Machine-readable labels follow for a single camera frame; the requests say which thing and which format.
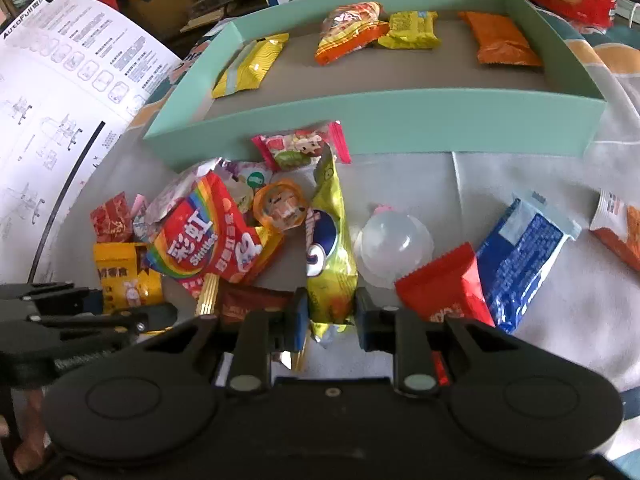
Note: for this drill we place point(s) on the brown snack packet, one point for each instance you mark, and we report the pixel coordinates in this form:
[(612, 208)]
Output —
[(250, 302)]

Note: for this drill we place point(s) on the red rainbow candy packet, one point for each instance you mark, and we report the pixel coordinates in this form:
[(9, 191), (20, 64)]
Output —
[(205, 235)]

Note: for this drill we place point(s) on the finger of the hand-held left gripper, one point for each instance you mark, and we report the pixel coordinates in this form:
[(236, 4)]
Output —
[(92, 302), (125, 322)]

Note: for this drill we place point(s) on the gold striped snack packet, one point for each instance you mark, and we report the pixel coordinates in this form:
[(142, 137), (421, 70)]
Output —
[(207, 295)]

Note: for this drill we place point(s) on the orange and white snack packet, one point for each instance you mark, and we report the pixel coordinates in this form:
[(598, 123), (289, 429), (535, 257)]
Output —
[(620, 230)]

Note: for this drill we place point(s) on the printed blanket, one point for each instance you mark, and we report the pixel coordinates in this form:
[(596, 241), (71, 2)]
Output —
[(500, 180)]

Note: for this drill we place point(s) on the white candy packet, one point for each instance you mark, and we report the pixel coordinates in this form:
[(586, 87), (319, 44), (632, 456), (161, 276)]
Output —
[(520, 260)]

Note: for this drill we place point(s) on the orange jelly cup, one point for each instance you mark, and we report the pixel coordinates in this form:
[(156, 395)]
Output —
[(280, 205)]

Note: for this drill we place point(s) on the clear jelly cup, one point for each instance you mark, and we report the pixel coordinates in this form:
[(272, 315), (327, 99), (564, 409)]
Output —
[(395, 245)]

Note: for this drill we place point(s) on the teal cardboard box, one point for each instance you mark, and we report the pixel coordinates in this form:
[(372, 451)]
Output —
[(310, 90)]

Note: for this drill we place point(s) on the long yellow-green snack packet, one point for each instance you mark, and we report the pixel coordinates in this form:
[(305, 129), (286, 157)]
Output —
[(327, 255)]

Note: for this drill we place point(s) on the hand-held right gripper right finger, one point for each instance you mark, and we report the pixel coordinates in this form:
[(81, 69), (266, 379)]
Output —
[(364, 325)]

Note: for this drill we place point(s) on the pink cartoon candy packet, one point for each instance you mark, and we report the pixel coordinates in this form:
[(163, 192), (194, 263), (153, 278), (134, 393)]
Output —
[(295, 147)]

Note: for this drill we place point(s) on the white and green snack packet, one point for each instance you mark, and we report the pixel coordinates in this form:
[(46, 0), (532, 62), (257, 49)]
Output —
[(247, 185)]

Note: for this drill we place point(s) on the white instruction sheet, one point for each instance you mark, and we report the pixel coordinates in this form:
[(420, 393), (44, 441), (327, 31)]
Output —
[(55, 125)]

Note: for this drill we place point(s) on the yellow cartoon snack packet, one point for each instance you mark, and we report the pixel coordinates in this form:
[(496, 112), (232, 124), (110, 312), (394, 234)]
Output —
[(122, 275)]

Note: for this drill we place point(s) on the plain orange snack packet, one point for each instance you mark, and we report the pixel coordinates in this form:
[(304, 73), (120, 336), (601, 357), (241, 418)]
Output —
[(502, 40)]

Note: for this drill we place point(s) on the orange noodle snack packet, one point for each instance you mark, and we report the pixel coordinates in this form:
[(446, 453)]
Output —
[(347, 32)]

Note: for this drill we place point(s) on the red snack packet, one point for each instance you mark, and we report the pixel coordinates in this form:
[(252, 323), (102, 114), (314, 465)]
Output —
[(442, 285)]

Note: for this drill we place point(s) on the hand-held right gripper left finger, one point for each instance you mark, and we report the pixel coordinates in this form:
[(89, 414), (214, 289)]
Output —
[(299, 322)]

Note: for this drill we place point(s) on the person's left hand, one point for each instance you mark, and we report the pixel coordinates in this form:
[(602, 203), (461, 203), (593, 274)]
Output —
[(35, 420)]

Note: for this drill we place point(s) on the red patterned candy packet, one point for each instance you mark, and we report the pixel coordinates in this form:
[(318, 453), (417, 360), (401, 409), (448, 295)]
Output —
[(111, 217)]

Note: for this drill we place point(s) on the yellow-green square snack packet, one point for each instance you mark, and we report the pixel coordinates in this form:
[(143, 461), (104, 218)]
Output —
[(411, 30)]

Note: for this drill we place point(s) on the yellow wavy snack packet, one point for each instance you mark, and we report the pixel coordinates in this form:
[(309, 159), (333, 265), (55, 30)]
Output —
[(250, 66)]

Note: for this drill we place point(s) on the pink translucent snack packet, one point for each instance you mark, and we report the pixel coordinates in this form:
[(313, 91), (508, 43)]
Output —
[(167, 195)]

